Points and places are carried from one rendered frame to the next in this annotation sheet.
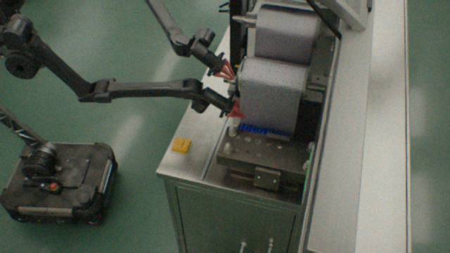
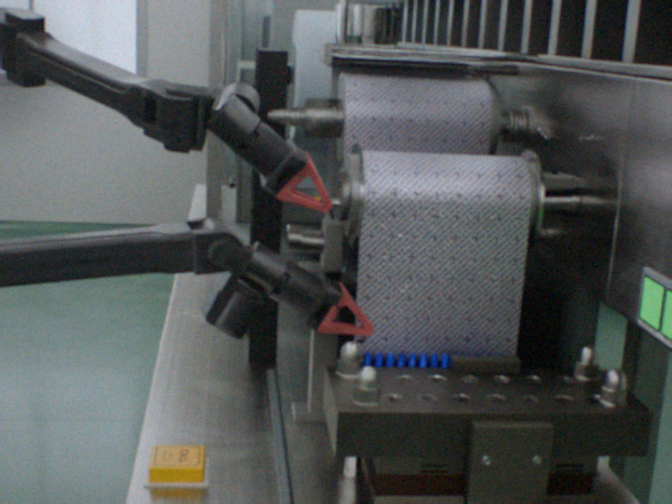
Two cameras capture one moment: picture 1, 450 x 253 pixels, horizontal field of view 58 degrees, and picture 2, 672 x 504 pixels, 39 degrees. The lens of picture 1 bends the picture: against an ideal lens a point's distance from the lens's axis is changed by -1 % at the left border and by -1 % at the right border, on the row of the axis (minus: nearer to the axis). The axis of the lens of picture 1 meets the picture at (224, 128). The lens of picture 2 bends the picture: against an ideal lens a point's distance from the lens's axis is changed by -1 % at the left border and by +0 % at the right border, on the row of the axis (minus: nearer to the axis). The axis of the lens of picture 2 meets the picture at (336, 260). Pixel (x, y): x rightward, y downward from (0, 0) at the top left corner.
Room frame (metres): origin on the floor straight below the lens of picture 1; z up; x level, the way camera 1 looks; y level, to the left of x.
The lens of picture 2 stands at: (0.05, 0.47, 1.47)
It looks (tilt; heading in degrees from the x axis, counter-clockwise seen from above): 14 degrees down; 336
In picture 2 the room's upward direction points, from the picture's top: 3 degrees clockwise
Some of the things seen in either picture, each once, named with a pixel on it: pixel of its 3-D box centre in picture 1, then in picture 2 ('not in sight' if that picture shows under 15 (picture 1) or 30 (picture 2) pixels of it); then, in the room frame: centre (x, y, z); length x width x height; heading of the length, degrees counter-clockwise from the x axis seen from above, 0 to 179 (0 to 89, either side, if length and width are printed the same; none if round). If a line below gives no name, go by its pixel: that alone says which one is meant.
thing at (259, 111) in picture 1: (267, 114); (439, 302); (1.17, -0.18, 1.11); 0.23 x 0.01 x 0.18; 73
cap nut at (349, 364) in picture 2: (232, 129); (350, 358); (1.14, -0.03, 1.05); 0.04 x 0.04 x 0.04
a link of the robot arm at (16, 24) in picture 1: (13, 31); not in sight; (1.25, 0.76, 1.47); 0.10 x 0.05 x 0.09; 87
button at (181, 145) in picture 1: (181, 145); (177, 464); (1.18, 0.19, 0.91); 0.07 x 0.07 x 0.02; 73
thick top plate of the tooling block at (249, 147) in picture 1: (268, 155); (480, 409); (1.05, -0.18, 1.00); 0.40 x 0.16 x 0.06; 73
